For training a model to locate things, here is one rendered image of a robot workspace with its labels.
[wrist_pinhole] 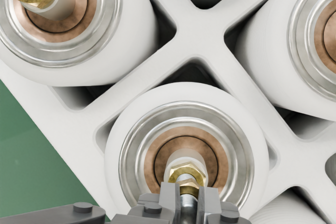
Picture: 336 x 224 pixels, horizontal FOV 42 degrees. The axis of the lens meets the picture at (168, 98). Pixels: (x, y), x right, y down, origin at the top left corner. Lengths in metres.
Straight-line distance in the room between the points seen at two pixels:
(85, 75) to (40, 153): 0.28
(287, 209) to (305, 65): 0.13
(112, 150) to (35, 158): 0.29
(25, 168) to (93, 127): 0.22
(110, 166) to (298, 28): 0.13
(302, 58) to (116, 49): 0.10
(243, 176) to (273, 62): 0.07
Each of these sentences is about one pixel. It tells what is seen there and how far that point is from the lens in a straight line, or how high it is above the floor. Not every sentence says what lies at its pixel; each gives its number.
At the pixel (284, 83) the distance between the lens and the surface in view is 0.26.
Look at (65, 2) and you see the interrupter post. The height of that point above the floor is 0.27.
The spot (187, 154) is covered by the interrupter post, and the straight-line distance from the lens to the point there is 0.23.
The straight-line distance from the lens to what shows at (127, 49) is 0.26.
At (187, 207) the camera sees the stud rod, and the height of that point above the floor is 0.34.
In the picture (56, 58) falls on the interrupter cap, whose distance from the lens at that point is 0.25.
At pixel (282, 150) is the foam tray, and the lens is 0.33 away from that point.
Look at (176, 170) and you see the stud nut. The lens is 0.21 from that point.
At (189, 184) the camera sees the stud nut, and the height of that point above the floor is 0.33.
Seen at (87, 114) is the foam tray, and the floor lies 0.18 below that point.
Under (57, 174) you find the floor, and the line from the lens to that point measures 0.53.
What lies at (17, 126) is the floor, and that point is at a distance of 0.53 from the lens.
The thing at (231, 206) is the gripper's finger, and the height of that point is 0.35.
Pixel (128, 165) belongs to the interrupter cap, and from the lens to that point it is 0.25.
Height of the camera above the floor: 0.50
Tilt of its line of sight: 87 degrees down
